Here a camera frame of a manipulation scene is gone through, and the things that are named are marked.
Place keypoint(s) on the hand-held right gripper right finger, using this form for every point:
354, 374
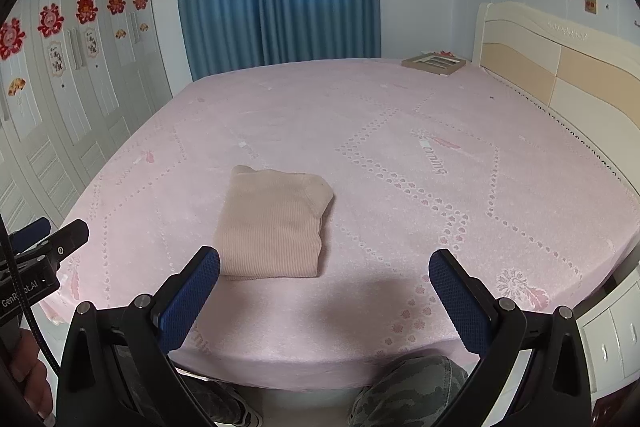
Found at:
460, 302

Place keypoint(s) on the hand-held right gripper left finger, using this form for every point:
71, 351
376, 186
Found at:
192, 297

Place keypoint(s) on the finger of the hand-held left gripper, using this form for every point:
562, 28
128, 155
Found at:
70, 234
30, 229

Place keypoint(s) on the pink knit sweater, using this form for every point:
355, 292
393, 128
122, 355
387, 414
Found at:
270, 227

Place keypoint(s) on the person's left hand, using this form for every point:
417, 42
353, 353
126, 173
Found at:
25, 372

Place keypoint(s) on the person's right leg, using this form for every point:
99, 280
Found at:
410, 392

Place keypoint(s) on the grey shoe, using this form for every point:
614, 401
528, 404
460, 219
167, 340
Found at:
250, 417

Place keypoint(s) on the white nightstand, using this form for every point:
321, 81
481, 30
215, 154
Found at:
610, 337

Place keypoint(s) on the white wardrobe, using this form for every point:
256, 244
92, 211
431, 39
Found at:
110, 82

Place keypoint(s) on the white printed door plaque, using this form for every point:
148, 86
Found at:
90, 43
56, 59

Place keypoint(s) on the pink patterned bed sheet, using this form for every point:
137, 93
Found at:
400, 132

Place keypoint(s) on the cream bed headboard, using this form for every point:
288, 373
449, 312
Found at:
575, 72

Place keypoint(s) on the brown wall outlet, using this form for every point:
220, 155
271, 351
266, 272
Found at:
590, 5

